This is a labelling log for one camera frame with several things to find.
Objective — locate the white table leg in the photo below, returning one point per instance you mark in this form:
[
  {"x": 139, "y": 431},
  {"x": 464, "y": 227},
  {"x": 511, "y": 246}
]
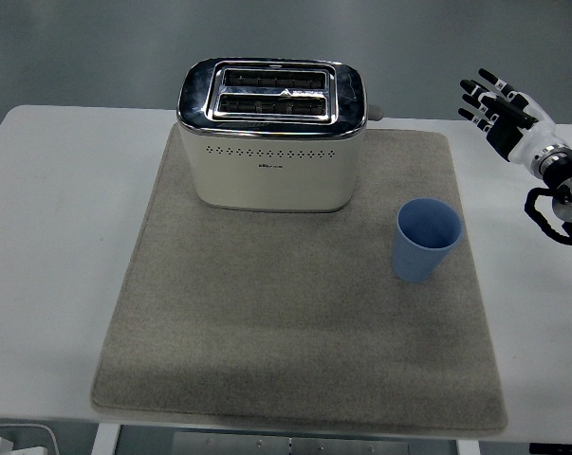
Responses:
[
  {"x": 105, "y": 441},
  {"x": 468, "y": 448}
]

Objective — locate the white plastic bin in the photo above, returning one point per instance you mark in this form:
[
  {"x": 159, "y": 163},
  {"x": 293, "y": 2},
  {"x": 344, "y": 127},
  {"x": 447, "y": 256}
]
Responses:
[{"x": 24, "y": 438}]

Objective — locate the white chrome two-slot toaster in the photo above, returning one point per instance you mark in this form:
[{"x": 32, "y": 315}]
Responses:
[{"x": 266, "y": 175}]

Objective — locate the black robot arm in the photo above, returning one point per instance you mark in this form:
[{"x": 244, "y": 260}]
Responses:
[{"x": 570, "y": 182}]

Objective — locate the beige felt mat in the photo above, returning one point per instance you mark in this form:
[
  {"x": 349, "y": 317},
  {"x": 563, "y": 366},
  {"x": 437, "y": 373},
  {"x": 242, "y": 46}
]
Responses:
[{"x": 266, "y": 308}]

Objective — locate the blue ribbed plastic cup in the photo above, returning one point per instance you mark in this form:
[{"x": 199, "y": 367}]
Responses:
[{"x": 414, "y": 260}]

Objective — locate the black device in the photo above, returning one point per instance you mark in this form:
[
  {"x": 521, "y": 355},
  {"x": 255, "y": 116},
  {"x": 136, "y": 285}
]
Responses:
[{"x": 558, "y": 449}]

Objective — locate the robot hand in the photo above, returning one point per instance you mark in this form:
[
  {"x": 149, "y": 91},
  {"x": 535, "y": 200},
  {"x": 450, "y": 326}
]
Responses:
[{"x": 527, "y": 132}]

